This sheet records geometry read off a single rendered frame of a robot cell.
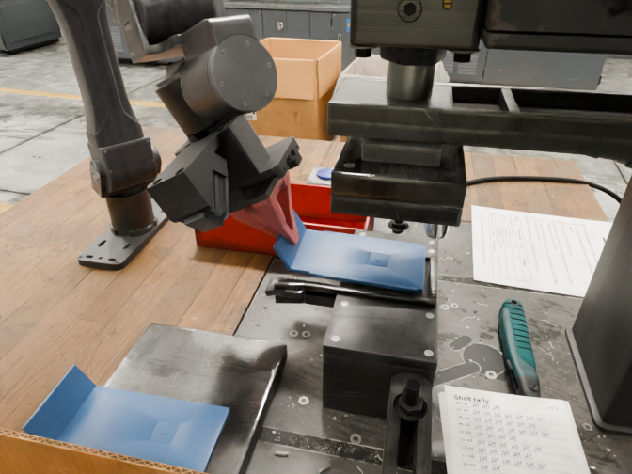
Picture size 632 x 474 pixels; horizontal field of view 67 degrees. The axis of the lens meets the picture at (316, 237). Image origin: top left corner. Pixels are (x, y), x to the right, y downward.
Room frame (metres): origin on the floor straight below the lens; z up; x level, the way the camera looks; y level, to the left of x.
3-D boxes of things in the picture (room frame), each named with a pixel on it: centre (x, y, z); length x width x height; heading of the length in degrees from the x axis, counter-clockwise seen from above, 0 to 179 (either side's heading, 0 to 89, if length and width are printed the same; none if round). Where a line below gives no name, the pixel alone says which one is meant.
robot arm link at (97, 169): (0.63, 0.27, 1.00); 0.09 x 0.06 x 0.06; 131
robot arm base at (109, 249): (0.64, 0.28, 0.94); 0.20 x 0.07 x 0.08; 168
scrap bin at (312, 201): (0.63, 0.04, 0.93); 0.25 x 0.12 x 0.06; 78
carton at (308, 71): (2.96, 0.16, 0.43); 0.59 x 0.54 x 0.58; 164
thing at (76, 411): (0.27, 0.16, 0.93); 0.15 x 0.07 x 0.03; 79
